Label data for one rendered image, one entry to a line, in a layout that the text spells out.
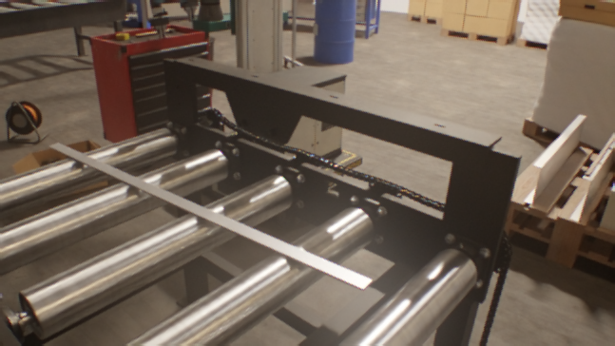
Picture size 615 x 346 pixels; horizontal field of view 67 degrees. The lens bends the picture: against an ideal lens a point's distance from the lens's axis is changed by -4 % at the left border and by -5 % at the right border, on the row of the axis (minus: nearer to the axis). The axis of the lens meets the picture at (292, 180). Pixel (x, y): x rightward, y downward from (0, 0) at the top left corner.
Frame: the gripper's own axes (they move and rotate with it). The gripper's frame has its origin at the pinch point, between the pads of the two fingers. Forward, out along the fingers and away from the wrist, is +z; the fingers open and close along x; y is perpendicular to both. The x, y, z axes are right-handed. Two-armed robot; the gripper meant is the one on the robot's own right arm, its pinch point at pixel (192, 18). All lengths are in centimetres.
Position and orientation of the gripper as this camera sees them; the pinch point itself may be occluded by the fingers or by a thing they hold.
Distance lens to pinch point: 376.4
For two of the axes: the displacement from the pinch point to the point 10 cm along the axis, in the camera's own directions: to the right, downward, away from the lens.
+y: 7.2, 1.2, -6.9
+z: 1.4, 9.4, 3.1
